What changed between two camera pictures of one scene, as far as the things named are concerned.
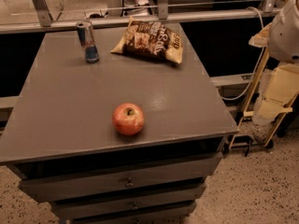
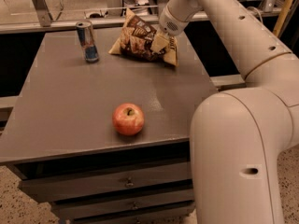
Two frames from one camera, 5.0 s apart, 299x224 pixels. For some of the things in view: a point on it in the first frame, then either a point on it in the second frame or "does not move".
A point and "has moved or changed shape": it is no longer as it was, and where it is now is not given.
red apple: x=128 y=119 does not move
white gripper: x=284 y=36 → x=172 y=24
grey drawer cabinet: x=123 y=140 does not move
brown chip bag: x=147 y=39 has moved or changed shape
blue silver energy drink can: x=86 y=34 does not move
